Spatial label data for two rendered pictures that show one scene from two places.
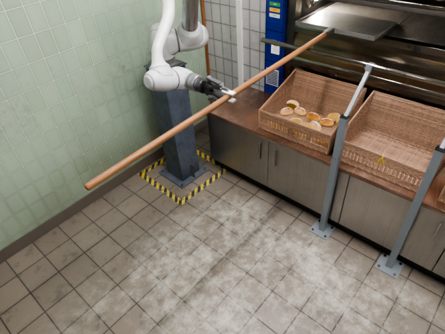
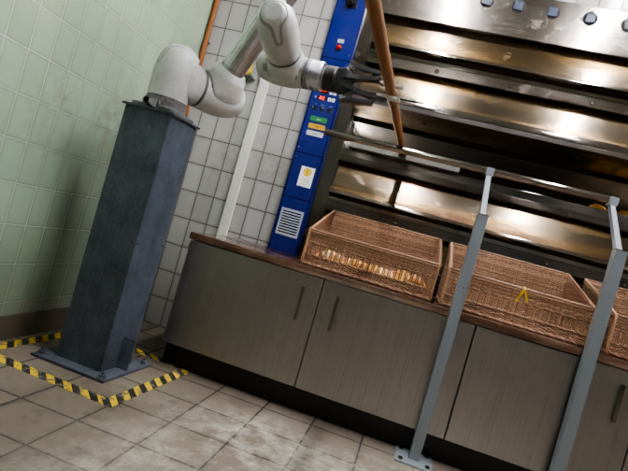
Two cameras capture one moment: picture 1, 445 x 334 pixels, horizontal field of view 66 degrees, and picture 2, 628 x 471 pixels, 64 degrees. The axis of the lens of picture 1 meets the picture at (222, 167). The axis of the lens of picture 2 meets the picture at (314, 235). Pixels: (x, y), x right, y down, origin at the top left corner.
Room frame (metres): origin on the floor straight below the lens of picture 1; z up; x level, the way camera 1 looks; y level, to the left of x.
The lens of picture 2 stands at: (0.29, 0.82, 0.72)
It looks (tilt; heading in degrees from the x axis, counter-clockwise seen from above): 0 degrees down; 327
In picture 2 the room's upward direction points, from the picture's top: 16 degrees clockwise
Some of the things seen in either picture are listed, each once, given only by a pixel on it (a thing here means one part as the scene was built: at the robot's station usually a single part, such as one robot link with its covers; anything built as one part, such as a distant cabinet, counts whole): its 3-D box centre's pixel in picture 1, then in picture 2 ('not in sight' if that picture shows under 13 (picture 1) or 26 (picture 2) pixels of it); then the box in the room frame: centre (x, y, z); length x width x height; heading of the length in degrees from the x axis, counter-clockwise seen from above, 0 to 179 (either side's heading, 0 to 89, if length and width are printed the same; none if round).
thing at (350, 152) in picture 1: (396, 138); (509, 287); (1.64, -1.06, 0.72); 0.56 x 0.49 x 0.28; 45
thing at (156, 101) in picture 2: (162, 61); (162, 106); (2.31, 0.36, 1.03); 0.22 x 0.18 x 0.06; 134
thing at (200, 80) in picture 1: (205, 86); (338, 80); (1.59, 0.05, 1.18); 0.09 x 0.07 x 0.08; 45
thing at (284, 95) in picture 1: (310, 108); (376, 249); (2.05, -0.64, 0.72); 0.56 x 0.49 x 0.28; 47
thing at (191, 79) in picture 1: (195, 83); (316, 76); (1.65, 0.11, 1.18); 0.09 x 0.06 x 0.09; 135
